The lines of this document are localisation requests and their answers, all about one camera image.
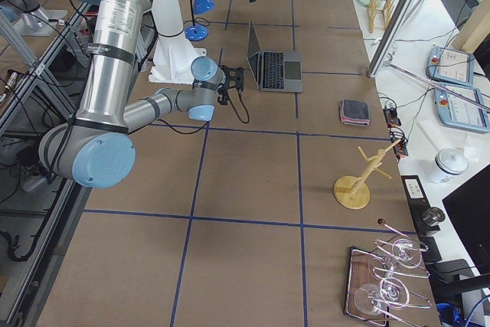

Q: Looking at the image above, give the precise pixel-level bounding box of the grey laptop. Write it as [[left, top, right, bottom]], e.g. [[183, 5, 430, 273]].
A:
[[247, 21, 303, 93]]

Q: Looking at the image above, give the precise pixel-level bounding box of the blue desk lamp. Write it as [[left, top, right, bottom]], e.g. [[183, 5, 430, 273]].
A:
[[185, 0, 215, 41]]

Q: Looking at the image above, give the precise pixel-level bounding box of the grey and pink folded cloth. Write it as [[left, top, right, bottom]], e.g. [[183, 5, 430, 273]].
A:
[[339, 99, 371, 126]]

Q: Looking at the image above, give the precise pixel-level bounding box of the wooden dish rack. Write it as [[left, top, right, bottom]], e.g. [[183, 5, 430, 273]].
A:
[[367, 0, 394, 34]]

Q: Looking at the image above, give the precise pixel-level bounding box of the black power strip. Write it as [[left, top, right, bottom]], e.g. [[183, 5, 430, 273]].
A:
[[383, 107, 409, 160]]

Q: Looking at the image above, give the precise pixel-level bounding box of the wooden mug tree stand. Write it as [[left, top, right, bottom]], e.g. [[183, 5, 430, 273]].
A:
[[333, 139, 401, 210]]

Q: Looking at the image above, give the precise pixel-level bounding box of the teach pendant far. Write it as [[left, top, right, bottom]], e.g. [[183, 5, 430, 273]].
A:
[[426, 46, 475, 87]]

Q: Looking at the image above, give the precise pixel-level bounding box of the teach pendant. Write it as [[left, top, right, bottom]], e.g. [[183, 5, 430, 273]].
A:
[[434, 83, 489, 133], [426, 46, 475, 87]]

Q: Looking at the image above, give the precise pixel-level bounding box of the teach pendant near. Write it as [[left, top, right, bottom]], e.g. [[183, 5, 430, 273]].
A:
[[434, 83, 489, 133]]

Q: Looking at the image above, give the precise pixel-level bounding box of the white enamel mug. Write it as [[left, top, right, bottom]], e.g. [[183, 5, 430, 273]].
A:
[[428, 148, 469, 184]]

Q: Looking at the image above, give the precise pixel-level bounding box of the black framed tray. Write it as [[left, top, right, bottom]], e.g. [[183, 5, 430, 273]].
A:
[[343, 244, 437, 322]]

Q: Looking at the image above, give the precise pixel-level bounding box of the wine glass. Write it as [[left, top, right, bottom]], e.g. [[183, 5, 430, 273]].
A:
[[374, 238, 429, 270], [354, 277, 432, 316]]

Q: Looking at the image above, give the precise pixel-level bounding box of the black monitor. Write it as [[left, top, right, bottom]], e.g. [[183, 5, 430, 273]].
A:
[[443, 167, 489, 273]]

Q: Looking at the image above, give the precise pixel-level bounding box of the wrist cable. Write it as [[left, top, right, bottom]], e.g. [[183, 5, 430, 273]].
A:
[[152, 89, 250, 135]]

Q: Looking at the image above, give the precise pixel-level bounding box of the aluminium frame post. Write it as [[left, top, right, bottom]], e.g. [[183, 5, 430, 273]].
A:
[[367, 0, 414, 77]]

